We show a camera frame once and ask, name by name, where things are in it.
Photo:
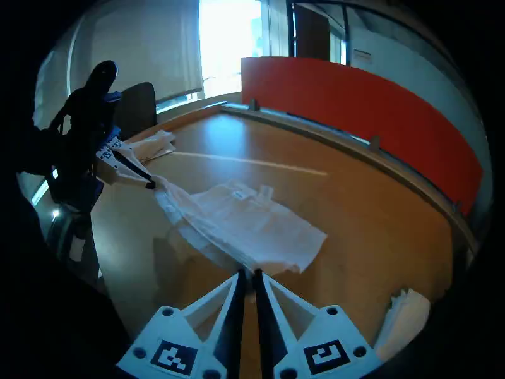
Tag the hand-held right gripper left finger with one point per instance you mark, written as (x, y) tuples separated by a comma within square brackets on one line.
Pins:
[(173, 329)]

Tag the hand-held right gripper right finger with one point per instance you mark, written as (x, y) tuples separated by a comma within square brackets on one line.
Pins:
[(327, 329)]

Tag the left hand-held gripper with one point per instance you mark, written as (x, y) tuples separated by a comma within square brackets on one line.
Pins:
[(85, 130)]

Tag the white towel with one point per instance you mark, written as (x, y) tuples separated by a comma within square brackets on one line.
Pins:
[(244, 225)]

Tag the heap of white towels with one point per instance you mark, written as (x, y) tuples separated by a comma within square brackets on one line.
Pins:
[(156, 145)]

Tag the dark office chair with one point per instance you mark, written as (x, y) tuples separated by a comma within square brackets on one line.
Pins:
[(136, 108)]

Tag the stack of white towels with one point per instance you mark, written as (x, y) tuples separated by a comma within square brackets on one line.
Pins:
[(406, 320)]

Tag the red desk screen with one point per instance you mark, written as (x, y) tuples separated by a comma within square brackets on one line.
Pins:
[(355, 114)]

